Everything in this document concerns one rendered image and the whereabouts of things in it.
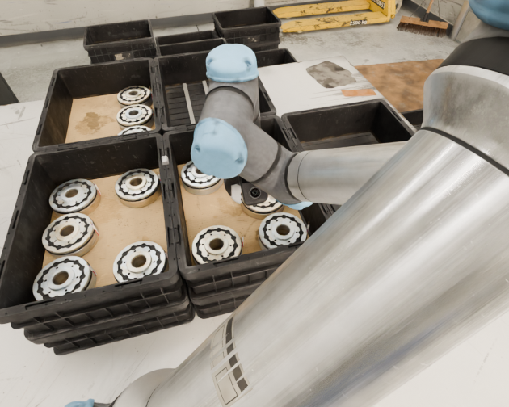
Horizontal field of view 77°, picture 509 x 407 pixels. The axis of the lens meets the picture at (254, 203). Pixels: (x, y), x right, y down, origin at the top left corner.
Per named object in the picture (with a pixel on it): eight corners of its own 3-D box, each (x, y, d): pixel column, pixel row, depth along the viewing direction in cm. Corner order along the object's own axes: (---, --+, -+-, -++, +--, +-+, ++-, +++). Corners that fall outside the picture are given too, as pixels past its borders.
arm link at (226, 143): (275, 180, 43) (282, 123, 49) (209, 134, 37) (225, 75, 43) (237, 199, 48) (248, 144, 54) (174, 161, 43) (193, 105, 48)
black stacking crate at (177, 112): (275, 148, 92) (277, 115, 83) (172, 166, 87) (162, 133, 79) (243, 79, 117) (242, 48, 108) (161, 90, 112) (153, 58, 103)
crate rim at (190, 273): (341, 245, 60) (343, 238, 58) (181, 283, 55) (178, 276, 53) (278, 121, 85) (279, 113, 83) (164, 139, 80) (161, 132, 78)
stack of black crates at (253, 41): (266, 68, 255) (267, 6, 220) (278, 87, 237) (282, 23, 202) (216, 75, 248) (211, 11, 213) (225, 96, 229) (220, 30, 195)
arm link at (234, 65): (195, 73, 43) (208, 37, 48) (209, 131, 53) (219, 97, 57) (253, 75, 42) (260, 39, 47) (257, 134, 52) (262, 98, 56)
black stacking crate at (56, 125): (170, 166, 87) (161, 133, 79) (56, 186, 83) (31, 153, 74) (161, 90, 112) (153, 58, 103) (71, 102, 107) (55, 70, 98)
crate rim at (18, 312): (181, 283, 55) (178, 276, 53) (-9, 327, 50) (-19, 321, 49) (163, 140, 80) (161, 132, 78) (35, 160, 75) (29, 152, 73)
